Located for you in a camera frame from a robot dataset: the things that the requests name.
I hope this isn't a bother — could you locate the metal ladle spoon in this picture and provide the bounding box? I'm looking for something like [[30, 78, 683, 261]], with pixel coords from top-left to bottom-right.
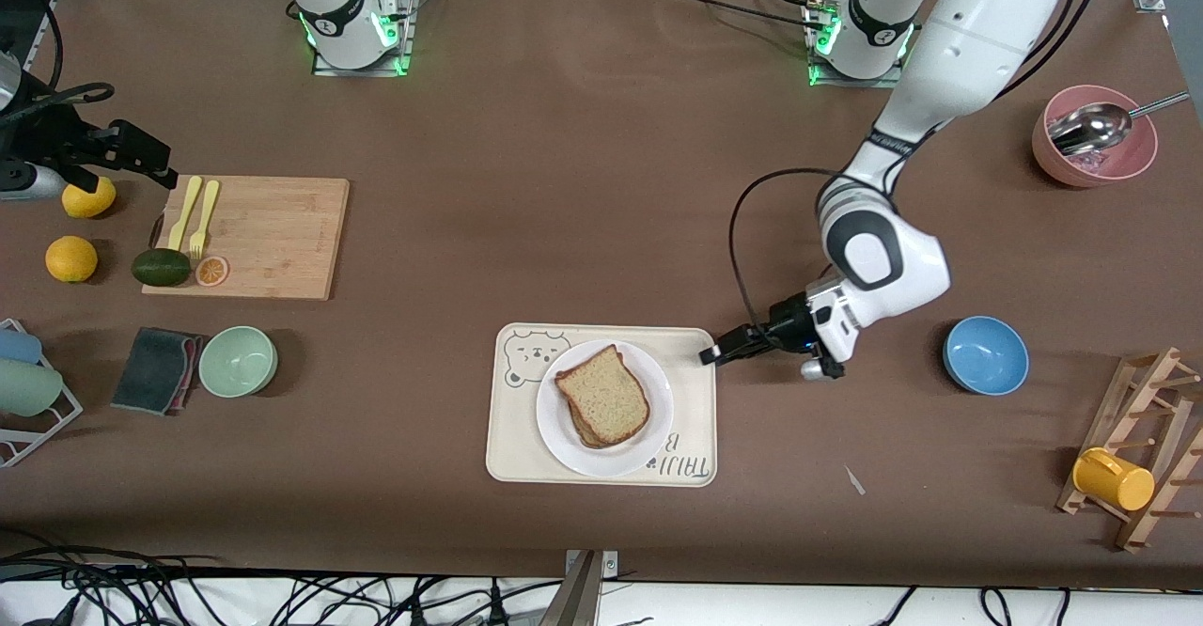
[[1048, 92, 1191, 157]]

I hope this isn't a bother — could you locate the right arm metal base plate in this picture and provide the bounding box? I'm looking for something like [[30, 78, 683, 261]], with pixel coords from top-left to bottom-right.
[[312, 0, 419, 77]]

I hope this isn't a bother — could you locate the grey sponge cloth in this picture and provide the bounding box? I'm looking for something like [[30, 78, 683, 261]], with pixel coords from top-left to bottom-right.
[[111, 327, 203, 416]]

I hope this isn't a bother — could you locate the black cable tangle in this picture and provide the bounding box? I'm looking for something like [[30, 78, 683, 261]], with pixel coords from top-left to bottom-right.
[[0, 532, 565, 626]]

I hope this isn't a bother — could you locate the yellow plastic fork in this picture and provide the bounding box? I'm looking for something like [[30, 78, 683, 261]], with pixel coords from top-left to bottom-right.
[[189, 180, 221, 260]]

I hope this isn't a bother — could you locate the cream bear print tray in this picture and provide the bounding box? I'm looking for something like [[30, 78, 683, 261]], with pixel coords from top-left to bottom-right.
[[485, 323, 718, 488]]

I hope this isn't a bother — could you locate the thin black cable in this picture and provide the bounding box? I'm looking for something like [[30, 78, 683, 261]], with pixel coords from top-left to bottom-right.
[[658, 0, 828, 33]]

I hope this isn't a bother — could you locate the white wire cup rack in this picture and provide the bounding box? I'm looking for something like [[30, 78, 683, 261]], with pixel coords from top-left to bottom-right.
[[0, 319, 84, 468]]

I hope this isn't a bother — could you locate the plain toast bread slice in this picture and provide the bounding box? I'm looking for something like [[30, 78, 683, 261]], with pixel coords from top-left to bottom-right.
[[555, 344, 651, 446]]

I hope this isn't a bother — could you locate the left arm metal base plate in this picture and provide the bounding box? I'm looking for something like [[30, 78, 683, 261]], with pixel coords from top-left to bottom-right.
[[806, 0, 908, 89]]

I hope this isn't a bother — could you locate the dark green avocado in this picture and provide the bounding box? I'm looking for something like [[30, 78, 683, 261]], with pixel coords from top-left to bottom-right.
[[132, 248, 192, 288]]

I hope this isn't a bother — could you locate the wooden mug rack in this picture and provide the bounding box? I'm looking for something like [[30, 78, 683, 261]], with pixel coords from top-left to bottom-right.
[[1055, 347, 1203, 554]]

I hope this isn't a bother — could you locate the pink bowl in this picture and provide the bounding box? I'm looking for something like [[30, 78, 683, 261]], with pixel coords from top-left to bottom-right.
[[1032, 86, 1159, 188]]

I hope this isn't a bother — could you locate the yellow lemon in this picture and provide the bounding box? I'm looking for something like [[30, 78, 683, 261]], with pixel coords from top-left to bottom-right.
[[62, 176, 117, 219], [45, 236, 99, 284]]

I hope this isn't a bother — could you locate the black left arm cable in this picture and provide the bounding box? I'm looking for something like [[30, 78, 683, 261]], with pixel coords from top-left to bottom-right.
[[728, 168, 851, 328]]

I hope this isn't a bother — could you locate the yellow mug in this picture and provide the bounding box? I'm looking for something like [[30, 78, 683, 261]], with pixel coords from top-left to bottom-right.
[[1072, 447, 1156, 512]]

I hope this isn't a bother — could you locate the yellow plastic knife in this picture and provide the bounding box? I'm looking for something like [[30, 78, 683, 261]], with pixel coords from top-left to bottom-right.
[[167, 176, 204, 253]]

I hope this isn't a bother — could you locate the wooden cutting board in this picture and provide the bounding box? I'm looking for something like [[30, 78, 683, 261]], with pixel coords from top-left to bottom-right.
[[141, 178, 351, 302]]

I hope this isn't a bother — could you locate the blue cup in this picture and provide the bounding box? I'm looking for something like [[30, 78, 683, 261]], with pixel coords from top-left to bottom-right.
[[0, 328, 43, 365]]

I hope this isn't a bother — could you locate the aluminium camera post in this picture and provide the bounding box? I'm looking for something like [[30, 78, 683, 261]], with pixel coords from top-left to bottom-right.
[[536, 549, 621, 626]]

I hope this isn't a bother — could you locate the white round plate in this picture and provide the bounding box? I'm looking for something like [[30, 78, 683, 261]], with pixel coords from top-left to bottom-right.
[[536, 339, 675, 478]]

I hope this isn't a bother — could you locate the pale green cup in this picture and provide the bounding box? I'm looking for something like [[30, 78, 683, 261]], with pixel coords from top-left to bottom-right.
[[0, 360, 65, 417]]

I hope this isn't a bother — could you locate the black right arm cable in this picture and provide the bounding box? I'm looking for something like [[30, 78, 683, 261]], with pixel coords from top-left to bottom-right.
[[0, 83, 116, 129]]

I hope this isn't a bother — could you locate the blue bowl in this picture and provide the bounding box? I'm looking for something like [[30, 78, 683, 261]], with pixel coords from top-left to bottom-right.
[[943, 316, 1030, 396]]

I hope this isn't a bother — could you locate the pale green bowl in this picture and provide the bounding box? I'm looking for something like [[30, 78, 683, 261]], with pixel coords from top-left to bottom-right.
[[198, 326, 279, 399]]

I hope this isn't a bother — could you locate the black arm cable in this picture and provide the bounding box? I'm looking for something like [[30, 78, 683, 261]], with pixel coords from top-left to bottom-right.
[[0, 83, 116, 129], [728, 168, 851, 328]]

